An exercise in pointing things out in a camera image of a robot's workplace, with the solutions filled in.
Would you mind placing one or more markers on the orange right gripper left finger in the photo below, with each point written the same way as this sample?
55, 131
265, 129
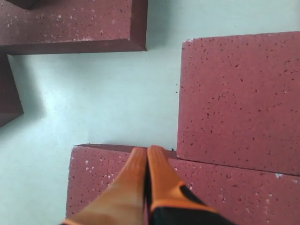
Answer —
122, 203

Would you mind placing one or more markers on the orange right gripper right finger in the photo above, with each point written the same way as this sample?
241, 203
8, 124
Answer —
172, 202

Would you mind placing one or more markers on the red brick front large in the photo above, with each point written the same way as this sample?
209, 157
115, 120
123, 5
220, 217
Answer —
240, 101

